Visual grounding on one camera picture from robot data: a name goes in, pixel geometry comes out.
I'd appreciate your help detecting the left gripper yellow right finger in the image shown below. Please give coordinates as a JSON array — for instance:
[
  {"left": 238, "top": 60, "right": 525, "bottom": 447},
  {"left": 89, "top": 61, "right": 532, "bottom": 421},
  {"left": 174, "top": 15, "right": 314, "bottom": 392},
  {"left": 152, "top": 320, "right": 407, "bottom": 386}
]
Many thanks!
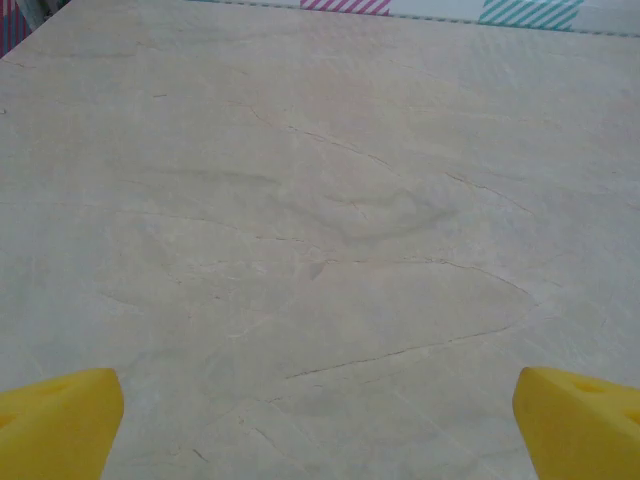
[{"left": 513, "top": 366, "right": 640, "bottom": 480}]

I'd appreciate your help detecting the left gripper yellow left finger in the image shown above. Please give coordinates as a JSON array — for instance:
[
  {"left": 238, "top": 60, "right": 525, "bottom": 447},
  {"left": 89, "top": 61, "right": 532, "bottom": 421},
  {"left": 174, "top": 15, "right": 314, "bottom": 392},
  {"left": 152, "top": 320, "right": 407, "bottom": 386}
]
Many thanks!
[{"left": 0, "top": 367, "right": 125, "bottom": 480}]

